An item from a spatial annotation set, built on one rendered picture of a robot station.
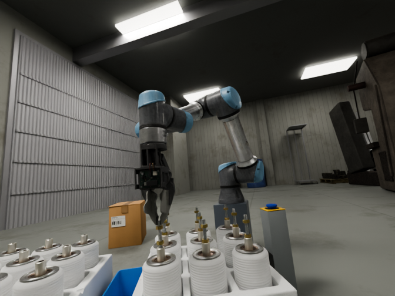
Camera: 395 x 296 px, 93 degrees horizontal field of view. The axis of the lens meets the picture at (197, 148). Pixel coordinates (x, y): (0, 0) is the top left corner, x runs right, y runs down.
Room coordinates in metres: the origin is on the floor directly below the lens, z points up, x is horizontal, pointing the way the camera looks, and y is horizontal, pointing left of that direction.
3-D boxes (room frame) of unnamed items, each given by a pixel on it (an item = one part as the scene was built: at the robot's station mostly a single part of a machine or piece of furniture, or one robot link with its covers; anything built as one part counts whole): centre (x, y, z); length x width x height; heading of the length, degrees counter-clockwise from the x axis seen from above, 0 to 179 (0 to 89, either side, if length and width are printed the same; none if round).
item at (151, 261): (0.53, 0.12, 0.25); 0.08 x 0.08 x 0.01
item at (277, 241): (0.76, -0.27, 0.16); 0.07 x 0.07 x 0.31; 6
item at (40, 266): (0.50, 0.41, 0.26); 0.02 x 0.02 x 0.03
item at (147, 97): (0.52, 0.12, 0.65); 0.09 x 0.08 x 0.11; 144
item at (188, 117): (0.61, 0.08, 0.65); 0.11 x 0.11 x 0.08; 54
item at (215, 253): (0.54, 0.00, 0.25); 0.08 x 0.08 x 0.01
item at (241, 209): (1.15, -0.17, 0.15); 0.18 x 0.18 x 0.30; 73
